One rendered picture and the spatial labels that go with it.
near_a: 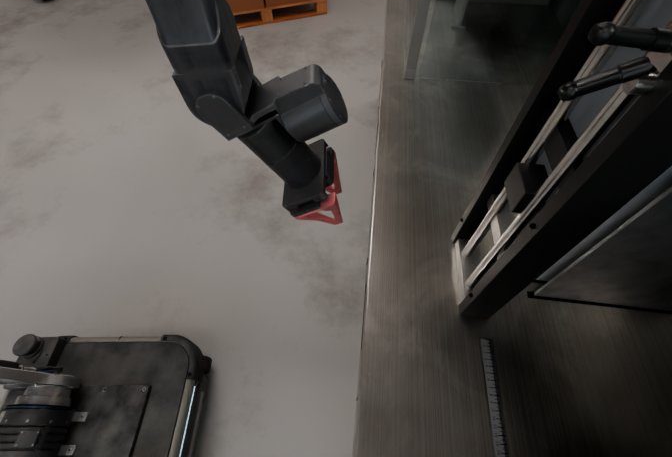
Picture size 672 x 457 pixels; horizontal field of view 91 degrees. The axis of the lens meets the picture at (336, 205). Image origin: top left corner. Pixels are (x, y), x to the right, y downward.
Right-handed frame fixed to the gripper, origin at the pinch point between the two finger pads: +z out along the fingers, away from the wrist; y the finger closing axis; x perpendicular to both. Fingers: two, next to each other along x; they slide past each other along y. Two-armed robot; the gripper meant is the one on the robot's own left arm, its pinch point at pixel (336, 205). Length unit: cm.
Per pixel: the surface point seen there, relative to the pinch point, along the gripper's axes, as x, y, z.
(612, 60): -34.9, -2.1, -9.3
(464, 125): -22, 36, 29
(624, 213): -36.0, -6.8, 12.4
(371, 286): 1.7, -7.6, 15.9
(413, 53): -16, 57, 16
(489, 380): -13.1, -22.9, 24.3
